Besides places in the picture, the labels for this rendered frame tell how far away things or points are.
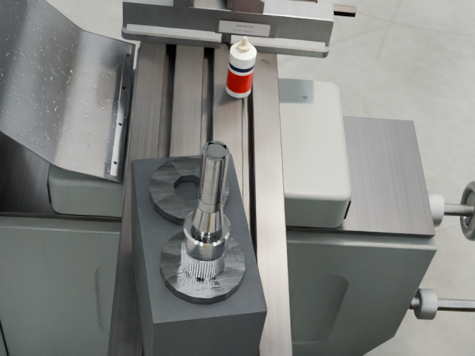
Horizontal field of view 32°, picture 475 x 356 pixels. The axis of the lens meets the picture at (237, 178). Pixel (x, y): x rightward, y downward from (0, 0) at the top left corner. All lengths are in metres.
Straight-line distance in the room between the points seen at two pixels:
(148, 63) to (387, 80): 1.52
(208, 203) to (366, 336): 0.99
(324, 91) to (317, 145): 0.14
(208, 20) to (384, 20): 1.69
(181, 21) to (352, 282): 0.57
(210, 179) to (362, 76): 2.04
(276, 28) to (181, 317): 0.66
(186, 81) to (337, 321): 0.60
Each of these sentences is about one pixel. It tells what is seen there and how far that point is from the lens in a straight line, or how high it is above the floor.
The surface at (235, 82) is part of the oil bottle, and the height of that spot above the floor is 0.94.
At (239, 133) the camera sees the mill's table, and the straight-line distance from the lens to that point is 1.26.
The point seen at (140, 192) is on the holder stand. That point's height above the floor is 1.09.
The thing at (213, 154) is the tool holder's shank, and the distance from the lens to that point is 0.73.
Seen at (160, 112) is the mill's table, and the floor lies 0.90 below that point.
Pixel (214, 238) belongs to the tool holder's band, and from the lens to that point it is 0.81.
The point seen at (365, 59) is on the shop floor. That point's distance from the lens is 2.83.
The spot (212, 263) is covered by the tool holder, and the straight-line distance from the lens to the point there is 0.83.
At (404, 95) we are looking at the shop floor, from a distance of 2.74.
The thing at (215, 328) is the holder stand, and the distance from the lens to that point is 0.87.
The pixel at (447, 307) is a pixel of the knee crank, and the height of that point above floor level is 0.49.
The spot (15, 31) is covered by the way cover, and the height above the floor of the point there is 0.95.
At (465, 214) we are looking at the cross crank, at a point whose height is 0.61.
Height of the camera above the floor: 1.82
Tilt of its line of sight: 50 degrees down
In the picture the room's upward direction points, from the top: 8 degrees clockwise
